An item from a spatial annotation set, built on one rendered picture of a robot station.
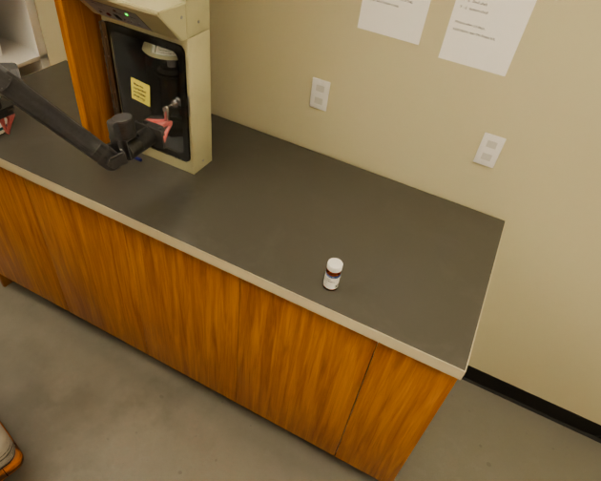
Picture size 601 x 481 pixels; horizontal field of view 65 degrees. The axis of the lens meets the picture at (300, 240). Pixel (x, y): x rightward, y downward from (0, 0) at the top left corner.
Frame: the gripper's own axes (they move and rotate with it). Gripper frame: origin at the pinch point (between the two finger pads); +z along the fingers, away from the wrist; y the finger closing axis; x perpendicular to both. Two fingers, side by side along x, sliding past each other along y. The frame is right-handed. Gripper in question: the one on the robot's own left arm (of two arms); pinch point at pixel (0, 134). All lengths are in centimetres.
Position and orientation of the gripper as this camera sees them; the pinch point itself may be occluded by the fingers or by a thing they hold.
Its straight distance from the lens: 175.2
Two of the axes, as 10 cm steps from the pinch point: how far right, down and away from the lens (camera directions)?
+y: 4.4, -5.7, 6.9
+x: -8.9, -3.8, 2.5
